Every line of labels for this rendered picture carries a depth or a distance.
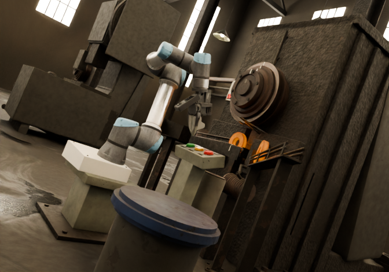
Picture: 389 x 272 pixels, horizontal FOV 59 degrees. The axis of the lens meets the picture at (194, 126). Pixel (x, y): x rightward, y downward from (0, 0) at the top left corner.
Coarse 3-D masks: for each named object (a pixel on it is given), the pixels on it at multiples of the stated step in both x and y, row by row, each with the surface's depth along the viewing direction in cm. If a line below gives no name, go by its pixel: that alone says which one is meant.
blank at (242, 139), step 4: (232, 136) 250; (236, 136) 246; (240, 136) 243; (244, 136) 242; (232, 140) 248; (236, 140) 248; (240, 140) 242; (244, 140) 239; (240, 144) 240; (244, 144) 239; (240, 152) 241
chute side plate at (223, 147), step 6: (192, 138) 286; (198, 138) 279; (198, 144) 276; (204, 144) 269; (210, 144) 263; (216, 144) 257; (222, 144) 251; (228, 144) 246; (216, 150) 254; (222, 150) 248; (228, 150) 243; (234, 150) 238; (240, 150) 233; (228, 156) 241
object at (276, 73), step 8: (256, 64) 253; (264, 64) 246; (272, 64) 239; (280, 72) 238; (280, 80) 231; (280, 88) 229; (272, 96) 228; (280, 96) 229; (272, 104) 228; (232, 112) 256; (264, 112) 228; (272, 112) 231; (240, 120) 245; (248, 120) 238; (256, 120) 236
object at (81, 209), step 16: (80, 192) 171; (96, 192) 169; (112, 192) 174; (48, 208) 179; (64, 208) 178; (80, 208) 166; (96, 208) 170; (112, 208) 176; (48, 224) 162; (64, 224) 167; (80, 224) 167; (96, 224) 172; (112, 224) 195; (64, 240) 153; (80, 240) 158; (96, 240) 163
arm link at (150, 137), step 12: (168, 72) 190; (180, 72) 192; (168, 84) 190; (180, 84) 195; (156, 96) 190; (168, 96) 190; (156, 108) 186; (156, 120) 185; (144, 132) 180; (156, 132) 182; (144, 144) 180; (156, 144) 181
